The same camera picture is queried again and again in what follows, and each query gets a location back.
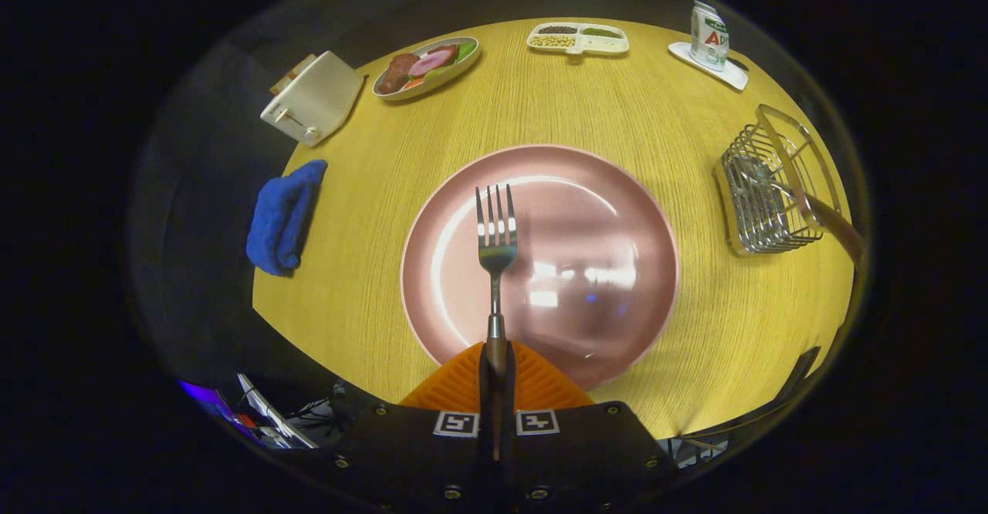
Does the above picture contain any white divided dish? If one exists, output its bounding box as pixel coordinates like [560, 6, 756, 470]
[526, 22, 630, 56]

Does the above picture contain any metal wire basket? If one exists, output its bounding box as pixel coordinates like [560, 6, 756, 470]
[714, 104, 844, 257]

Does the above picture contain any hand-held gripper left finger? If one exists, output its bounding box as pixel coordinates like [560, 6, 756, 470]
[328, 342, 499, 514]

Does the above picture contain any white toaster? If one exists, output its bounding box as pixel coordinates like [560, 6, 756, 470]
[260, 51, 364, 147]

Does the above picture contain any white drink bottle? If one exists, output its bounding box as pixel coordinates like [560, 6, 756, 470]
[689, 1, 731, 73]

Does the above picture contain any metal fork with brown handle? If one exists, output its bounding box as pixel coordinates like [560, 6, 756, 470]
[475, 184, 519, 380]

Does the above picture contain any grey oval food dish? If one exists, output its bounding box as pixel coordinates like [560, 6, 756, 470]
[371, 36, 481, 102]

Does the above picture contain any brown meat patty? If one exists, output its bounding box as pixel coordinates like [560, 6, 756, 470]
[377, 52, 419, 96]

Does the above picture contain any blue cloth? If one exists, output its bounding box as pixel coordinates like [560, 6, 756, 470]
[245, 159, 329, 277]

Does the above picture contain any metal spoon with brown handle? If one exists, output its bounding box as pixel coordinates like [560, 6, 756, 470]
[729, 155, 867, 265]

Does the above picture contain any brown toast slice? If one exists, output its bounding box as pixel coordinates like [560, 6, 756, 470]
[270, 54, 319, 96]

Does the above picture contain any pink ham slice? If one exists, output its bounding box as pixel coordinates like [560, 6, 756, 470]
[408, 47, 458, 78]

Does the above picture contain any pink plate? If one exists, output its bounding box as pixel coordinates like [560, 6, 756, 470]
[400, 144, 681, 391]

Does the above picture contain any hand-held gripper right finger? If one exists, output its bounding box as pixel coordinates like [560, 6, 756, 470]
[498, 342, 680, 514]

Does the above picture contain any white square coaster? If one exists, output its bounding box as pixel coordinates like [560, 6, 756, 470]
[668, 41, 749, 91]

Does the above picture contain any black bar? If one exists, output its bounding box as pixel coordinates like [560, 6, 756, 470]
[772, 347, 821, 408]

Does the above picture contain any white flat panel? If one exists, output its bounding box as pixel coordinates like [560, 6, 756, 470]
[235, 374, 317, 450]

